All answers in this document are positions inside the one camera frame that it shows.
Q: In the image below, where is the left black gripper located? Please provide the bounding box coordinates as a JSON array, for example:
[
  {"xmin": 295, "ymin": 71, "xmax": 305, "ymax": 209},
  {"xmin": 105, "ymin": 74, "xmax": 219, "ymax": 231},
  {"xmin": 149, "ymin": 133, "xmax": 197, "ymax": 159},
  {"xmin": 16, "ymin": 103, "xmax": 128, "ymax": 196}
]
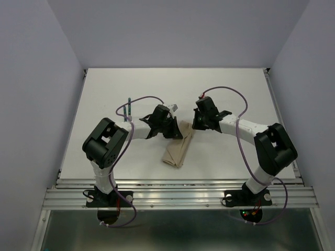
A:
[{"xmin": 158, "ymin": 117, "xmax": 182, "ymax": 139}]

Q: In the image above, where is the beige cloth napkin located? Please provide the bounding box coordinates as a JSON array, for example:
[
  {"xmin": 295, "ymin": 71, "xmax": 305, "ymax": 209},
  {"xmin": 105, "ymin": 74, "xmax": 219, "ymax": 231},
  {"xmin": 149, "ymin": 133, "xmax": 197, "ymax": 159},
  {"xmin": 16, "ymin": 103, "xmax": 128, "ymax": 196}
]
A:
[{"xmin": 161, "ymin": 121, "xmax": 195, "ymax": 168}]

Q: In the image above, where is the silver fork teal handle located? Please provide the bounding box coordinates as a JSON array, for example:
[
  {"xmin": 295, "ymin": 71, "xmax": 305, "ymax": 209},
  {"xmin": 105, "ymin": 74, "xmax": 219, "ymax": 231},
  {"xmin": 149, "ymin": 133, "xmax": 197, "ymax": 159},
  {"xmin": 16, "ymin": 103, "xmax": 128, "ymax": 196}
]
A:
[{"xmin": 123, "ymin": 106, "xmax": 128, "ymax": 122}]

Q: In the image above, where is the silver knife teal handle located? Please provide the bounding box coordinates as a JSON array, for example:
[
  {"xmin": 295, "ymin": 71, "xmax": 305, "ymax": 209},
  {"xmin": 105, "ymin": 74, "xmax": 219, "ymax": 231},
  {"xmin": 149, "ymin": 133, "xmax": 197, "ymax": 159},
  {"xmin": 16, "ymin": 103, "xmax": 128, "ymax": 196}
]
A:
[{"xmin": 128, "ymin": 97, "xmax": 132, "ymax": 122}]

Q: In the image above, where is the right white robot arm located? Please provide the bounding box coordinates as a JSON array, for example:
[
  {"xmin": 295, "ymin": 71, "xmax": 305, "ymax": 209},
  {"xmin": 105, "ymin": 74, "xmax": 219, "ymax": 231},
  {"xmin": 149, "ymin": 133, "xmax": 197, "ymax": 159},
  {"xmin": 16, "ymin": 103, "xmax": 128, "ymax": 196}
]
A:
[{"xmin": 193, "ymin": 96, "xmax": 298, "ymax": 204}]

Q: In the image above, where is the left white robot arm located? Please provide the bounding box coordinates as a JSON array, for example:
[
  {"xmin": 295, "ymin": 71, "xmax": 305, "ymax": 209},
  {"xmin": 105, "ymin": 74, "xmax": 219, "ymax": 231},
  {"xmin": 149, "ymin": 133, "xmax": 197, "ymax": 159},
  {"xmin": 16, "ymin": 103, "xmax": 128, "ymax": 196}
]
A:
[{"xmin": 82, "ymin": 104, "xmax": 183, "ymax": 206}]

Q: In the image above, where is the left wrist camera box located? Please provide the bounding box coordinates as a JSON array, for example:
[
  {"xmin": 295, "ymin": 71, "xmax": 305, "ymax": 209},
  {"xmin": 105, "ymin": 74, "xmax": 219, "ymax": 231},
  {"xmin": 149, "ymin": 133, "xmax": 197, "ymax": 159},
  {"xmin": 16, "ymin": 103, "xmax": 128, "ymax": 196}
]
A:
[{"xmin": 168, "ymin": 104, "xmax": 178, "ymax": 112}]

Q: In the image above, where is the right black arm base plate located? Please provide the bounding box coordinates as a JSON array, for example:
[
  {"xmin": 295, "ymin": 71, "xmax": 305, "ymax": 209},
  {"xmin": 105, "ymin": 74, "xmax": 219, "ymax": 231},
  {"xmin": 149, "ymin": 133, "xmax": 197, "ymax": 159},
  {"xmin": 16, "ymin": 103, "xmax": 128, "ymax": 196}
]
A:
[{"xmin": 221, "ymin": 189, "xmax": 272, "ymax": 208}]

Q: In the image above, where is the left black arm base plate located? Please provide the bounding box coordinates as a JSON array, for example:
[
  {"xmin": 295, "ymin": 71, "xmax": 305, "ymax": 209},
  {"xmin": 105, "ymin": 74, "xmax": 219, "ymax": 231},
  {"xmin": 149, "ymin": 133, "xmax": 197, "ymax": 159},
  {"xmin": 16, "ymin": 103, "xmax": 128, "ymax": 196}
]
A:
[{"xmin": 83, "ymin": 190, "xmax": 131, "ymax": 208}]

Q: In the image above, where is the aluminium rail frame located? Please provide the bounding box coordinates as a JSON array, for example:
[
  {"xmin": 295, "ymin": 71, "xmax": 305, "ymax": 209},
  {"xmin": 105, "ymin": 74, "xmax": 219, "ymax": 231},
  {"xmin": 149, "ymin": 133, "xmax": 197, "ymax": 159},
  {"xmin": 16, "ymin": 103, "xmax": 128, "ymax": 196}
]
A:
[{"xmin": 31, "ymin": 67, "xmax": 325, "ymax": 251}]

